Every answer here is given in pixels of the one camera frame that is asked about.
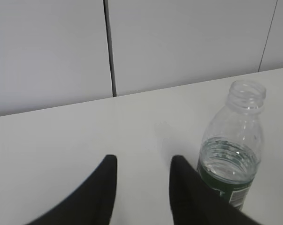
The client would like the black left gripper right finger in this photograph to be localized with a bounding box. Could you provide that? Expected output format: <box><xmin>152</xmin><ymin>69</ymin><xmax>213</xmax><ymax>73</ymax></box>
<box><xmin>169</xmin><ymin>155</ymin><xmax>258</xmax><ymax>225</ymax></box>

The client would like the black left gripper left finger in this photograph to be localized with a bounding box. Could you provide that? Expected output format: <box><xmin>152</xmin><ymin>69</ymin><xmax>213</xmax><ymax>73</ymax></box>
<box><xmin>29</xmin><ymin>155</ymin><xmax>117</xmax><ymax>225</ymax></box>

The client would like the clear green-label water bottle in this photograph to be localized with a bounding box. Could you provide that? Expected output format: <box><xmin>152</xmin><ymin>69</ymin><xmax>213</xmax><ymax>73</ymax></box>
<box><xmin>197</xmin><ymin>80</ymin><xmax>266</xmax><ymax>210</ymax></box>

